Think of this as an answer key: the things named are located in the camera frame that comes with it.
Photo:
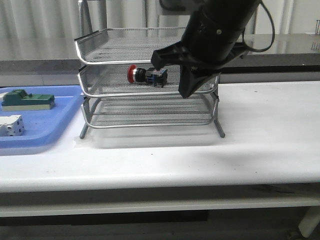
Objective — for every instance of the red emergency push button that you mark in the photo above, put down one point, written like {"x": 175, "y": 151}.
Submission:
{"x": 149, "y": 76}

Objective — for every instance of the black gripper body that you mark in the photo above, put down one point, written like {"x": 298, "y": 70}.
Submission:
{"x": 213, "y": 30}

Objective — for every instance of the white table leg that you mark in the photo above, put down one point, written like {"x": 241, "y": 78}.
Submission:
{"x": 310, "y": 221}

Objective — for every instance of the silver metal rack frame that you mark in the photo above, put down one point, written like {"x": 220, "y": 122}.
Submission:
{"x": 210, "y": 87}

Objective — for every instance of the silver mesh tray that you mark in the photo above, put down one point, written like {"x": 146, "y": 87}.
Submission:
{"x": 149, "y": 111}
{"x": 125, "y": 45}
{"x": 110, "y": 80}

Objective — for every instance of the green and beige switch module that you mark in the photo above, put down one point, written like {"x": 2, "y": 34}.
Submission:
{"x": 20, "y": 100}

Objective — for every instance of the blue plastic tray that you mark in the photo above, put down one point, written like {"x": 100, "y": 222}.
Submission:
{"x": 43, "y": 127}

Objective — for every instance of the white circuit breaker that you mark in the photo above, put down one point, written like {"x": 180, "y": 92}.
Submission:
{"x": 12, "y": 125}

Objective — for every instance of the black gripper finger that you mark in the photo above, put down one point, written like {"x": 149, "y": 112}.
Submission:
{"x": 175, "y": 54}
{"x": 191, "y": 80}

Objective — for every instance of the grey stone counter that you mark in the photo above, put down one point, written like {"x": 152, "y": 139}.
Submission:
{"x": 289, "y": 53}

